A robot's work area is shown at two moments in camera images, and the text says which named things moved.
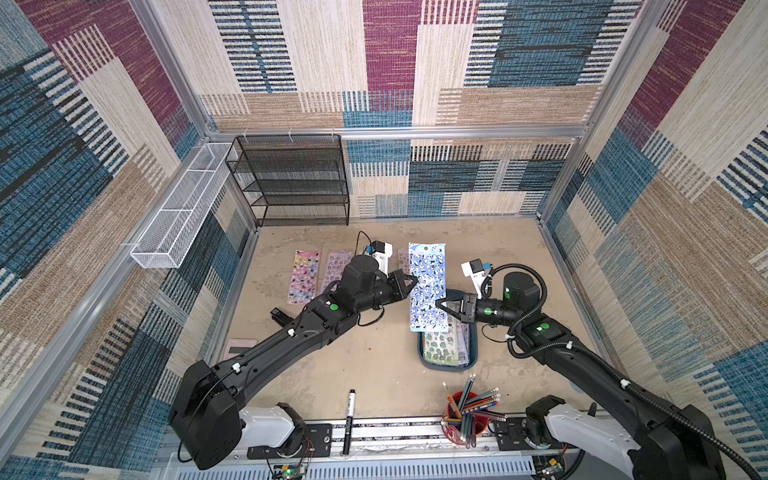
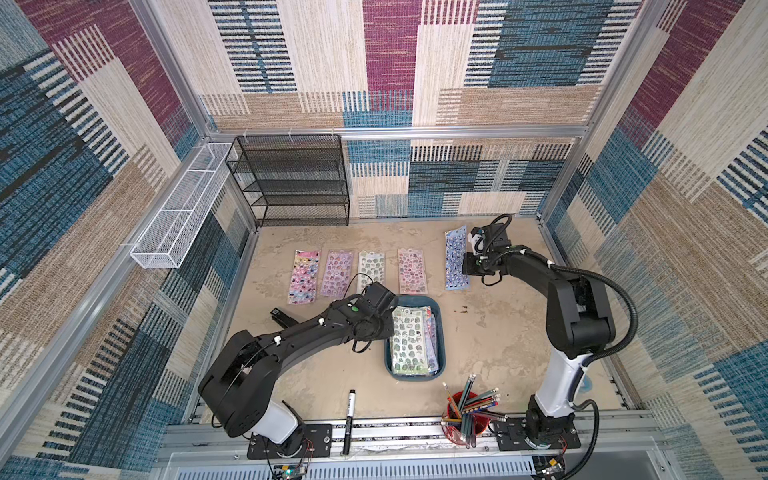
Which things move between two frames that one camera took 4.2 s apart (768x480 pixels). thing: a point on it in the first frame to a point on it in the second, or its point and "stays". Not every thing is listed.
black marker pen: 349,422 stays
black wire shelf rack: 302,178 stays
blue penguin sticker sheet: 427,261 to 455,246
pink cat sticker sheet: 305,276 stays
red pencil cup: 464,417 stays
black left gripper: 396,282 to 390,332
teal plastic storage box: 454,350 to 438,306
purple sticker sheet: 336,262 stays
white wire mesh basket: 166,241 stays
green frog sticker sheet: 442,348 to 408,347
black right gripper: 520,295 to 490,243
